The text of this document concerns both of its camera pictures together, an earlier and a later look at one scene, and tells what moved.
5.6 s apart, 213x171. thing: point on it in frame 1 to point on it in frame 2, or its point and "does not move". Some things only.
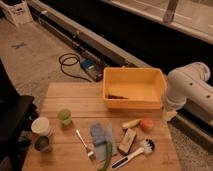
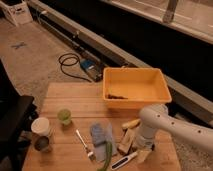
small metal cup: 42,143 does not move
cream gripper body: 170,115 to 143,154
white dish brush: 148,146 does not move
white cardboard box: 18,14 does not move
